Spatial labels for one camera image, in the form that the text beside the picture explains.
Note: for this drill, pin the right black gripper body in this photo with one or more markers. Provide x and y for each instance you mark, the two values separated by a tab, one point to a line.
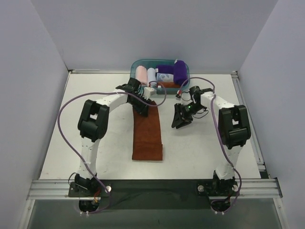
183	114

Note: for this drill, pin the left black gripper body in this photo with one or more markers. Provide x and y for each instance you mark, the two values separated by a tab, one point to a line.
139	104

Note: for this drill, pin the brown towel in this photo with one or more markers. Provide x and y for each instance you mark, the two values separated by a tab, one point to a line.
168	84
147	137

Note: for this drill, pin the purple towel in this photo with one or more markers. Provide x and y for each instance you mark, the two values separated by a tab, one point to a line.
180	74
166	69

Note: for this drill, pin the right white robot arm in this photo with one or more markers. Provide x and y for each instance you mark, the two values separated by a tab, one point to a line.
232	128

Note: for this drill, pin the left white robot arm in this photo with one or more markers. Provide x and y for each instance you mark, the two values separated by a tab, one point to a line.
93	125

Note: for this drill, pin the brown rolled towel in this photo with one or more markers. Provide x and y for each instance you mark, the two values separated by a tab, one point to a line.
168	84

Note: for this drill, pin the pink rolled towel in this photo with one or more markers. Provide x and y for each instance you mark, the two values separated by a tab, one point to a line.
141	75

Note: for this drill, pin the light blue rolled towel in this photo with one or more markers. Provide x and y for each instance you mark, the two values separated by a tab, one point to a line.
151	78

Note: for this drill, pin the white patterned rolled towel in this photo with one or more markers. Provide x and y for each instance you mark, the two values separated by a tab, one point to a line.
164	77

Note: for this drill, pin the teal plastic basket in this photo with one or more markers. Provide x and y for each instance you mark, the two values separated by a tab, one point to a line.
152	63

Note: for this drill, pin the purple folded towel in basket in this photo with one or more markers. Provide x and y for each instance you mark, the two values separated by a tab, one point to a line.
166	69

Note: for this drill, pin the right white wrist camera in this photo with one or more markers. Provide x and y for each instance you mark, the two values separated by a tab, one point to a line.
184	101

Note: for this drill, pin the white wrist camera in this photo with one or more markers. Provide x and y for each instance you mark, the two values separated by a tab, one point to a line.
148	92
184	101

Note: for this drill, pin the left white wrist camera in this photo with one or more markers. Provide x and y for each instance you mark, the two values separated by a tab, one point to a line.
148	92

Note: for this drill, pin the aluminium right side rail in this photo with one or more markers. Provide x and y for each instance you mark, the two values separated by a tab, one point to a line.
254	141

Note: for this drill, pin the aluminium rail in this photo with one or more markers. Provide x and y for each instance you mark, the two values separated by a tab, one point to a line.
59	189
254	141

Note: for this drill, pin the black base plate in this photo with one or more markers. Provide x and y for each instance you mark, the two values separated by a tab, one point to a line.
179	194

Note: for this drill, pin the aluminium front rail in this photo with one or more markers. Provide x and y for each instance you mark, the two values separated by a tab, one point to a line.
59	189

